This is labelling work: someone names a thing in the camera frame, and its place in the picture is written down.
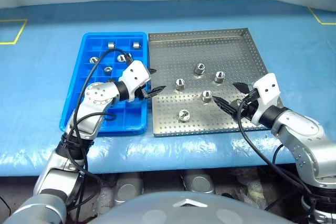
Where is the grey robot torso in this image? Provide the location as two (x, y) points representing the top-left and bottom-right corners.
(86, 191), (295, 224)

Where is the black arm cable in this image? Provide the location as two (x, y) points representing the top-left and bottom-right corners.
(237, 98), (320, 224)
(62, 48), (134, 209)

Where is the blue compartment tray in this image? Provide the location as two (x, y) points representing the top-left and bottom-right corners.
(59, 31), (149, 136)

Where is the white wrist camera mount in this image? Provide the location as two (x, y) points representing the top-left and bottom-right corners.
(118, 60), (152, 103)
(250, 72), (282, 126)

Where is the perforated metal tray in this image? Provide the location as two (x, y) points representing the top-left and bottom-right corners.
(148, 27), (286, 137)

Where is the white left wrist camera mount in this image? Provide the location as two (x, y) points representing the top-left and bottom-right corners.
(118, 60), (152, 103)

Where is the grey rounded cylinder shape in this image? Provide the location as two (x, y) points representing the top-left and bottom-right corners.
(113, 173), (144, 206)
(181, 170), (216, 195)

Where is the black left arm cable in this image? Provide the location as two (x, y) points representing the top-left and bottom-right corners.
(62, 48), (134, 209)

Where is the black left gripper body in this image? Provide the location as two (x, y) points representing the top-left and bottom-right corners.
(133, 79), (152, 102)

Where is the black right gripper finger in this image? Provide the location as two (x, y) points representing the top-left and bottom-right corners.
(212, 95), (239, 117)
(232, 82), (254, 97)

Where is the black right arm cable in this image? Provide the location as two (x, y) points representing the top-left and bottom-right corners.
(237, 98), (320, 224)

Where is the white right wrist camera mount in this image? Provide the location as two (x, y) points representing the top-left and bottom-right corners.
(250, 72), (282, 126)

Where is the crumpled grey plastic sheet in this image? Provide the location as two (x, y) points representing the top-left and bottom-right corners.
(236, 174), (266, 204)

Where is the blue plastic table cover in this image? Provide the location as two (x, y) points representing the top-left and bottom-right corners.
(0, 0), (336, 177)

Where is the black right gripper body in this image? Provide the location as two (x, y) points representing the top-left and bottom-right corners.
(235, 90), (259, 121)

